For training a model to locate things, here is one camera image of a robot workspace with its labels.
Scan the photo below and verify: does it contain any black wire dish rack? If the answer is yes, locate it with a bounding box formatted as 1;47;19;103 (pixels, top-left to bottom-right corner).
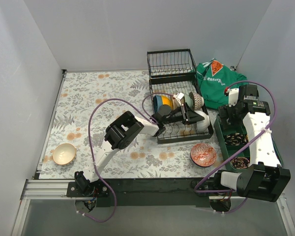
147;49;213;144

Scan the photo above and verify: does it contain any brown patterned bowl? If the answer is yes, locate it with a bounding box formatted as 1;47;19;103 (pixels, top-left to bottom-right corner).
189;92;205;110

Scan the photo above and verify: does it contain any mint green bowl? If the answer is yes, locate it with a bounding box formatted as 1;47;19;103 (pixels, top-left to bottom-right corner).
184;94;193;109

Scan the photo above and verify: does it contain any cream bowl with yellow stripe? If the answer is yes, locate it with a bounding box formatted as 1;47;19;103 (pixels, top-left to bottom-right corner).
161;95;174;110

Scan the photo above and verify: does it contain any orange patterned bowl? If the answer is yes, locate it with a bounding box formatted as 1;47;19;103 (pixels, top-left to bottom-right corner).
190;143;217;167

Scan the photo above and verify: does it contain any cream bowl with blue pattern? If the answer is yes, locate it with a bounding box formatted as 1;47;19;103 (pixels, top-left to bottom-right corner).
53;143;76;165

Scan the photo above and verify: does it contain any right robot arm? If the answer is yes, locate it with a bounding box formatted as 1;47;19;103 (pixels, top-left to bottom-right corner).
212;85;291;202

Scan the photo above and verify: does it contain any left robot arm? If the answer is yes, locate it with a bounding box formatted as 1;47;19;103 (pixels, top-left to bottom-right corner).
74;105;210;197

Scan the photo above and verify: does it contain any green shirt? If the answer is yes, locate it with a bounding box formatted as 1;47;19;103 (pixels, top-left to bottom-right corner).
196;58;247;110

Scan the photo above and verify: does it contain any green compartment tray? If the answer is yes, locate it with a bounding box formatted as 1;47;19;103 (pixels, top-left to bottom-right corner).
213;115;283;172

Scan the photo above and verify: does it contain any floral patterned table mat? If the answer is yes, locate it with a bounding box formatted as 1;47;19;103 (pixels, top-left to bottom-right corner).
39;71;223;179

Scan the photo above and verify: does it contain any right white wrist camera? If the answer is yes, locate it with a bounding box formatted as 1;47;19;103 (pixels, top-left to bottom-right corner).
224;87;239;107

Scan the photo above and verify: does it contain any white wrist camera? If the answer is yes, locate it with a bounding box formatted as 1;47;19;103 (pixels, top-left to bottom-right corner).
172;92;185;109
224;87;239;107

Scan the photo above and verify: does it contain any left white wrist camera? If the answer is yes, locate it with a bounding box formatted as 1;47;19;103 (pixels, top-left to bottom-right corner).
172;92;185;109

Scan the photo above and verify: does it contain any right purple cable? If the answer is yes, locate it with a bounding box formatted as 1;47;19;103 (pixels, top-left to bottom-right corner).
194;81;278;214

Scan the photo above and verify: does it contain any purple cable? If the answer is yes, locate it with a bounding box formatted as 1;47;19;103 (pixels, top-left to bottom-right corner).
85;92;177;223
194;81;278;214

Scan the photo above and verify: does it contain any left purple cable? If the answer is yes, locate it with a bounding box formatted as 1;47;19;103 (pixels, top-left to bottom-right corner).
85;92;177;223

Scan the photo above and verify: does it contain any aluminium front rail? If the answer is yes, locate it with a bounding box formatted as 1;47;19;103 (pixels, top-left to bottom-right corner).
19;178;286;202

